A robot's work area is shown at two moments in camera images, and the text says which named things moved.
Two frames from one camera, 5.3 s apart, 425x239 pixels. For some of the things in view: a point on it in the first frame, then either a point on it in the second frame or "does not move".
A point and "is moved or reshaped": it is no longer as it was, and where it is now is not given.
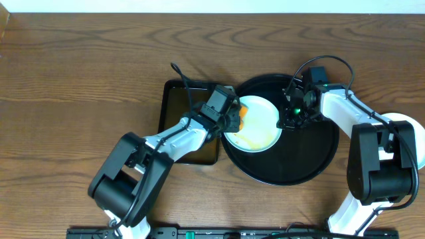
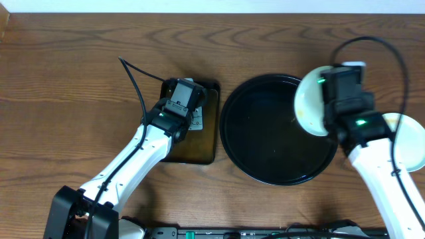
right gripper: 285,122 to 367,105
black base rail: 102,233 does not move
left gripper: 230,115 to 196,123
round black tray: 299,155 does not move
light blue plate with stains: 259,133 is moved or reshaped
